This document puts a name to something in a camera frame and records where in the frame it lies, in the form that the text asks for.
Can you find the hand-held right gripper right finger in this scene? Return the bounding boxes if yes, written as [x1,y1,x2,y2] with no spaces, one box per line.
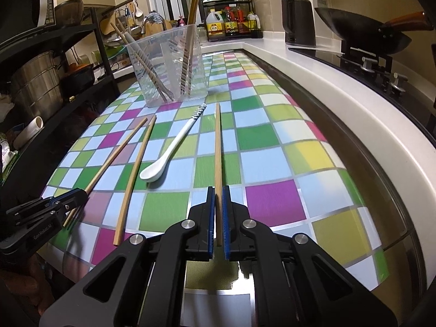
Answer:
[221,186,398,327]

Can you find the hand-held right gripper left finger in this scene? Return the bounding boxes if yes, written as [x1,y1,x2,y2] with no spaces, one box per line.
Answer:
[44,186,216,327]

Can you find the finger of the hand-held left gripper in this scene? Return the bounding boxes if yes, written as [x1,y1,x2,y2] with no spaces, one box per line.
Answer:
[51,205,84,227]
[6,187,88,219]

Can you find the wooden chopstick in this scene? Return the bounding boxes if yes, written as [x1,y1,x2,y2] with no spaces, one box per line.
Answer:
[186,0,202,96]
[117,24,175,102]
[109,22,171,103]
[63,117,149,229]
[214,102,224,248]
[113,115,158,246]
[180,0,198,98]

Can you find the clear plastic utensil holder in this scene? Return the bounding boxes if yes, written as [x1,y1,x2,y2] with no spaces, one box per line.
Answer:
[124,24,208,108]

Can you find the person's left hand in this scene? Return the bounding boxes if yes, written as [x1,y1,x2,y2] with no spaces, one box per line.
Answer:
[0,254,67,317]

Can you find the white plastic pipe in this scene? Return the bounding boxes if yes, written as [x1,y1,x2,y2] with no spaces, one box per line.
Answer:
[13,116,45,151]

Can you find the checkered tablecloth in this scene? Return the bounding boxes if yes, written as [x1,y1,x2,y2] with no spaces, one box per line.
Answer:
[41,50,390,327]

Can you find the steel stock pot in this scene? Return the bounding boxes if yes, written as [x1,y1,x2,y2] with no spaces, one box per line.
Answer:
[8,51,64,117]

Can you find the black metal shelf rack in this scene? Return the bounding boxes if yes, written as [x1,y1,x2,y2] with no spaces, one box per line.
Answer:
[0,0,138,208]

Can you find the black spice rack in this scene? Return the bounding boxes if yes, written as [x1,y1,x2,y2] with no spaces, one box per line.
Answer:
[202,0,264,42]

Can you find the chrome kitchen faucet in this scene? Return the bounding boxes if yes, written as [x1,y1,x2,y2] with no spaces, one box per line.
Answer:
[141,11,173,37]

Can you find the black and white appliance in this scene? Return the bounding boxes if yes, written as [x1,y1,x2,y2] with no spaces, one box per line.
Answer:
[26,0,57,28]

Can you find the yellow cooking oil jug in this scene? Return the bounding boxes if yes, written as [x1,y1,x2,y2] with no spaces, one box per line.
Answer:
[206,8,226,38]

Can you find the dark sauce bottle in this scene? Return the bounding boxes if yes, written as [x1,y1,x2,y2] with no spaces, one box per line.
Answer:
[224,6,238,37]
[237,6,249,35]

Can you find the black gas stove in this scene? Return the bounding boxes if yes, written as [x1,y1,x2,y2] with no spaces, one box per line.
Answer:
[289,39,436,120]

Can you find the black electric kettle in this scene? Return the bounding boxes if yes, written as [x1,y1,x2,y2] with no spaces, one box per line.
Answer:
[281,0,317,49]

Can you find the grey stove knob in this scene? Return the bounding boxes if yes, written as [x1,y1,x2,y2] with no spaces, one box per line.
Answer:
[390,72,408,95]
[361,57,379,73]

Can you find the white spoon with striped handle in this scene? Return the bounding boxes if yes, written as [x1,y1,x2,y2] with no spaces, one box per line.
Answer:
[139,103,208,182]

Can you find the black wok with wooden handle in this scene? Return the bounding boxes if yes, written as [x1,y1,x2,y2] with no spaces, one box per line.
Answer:
[313,6,434,56]

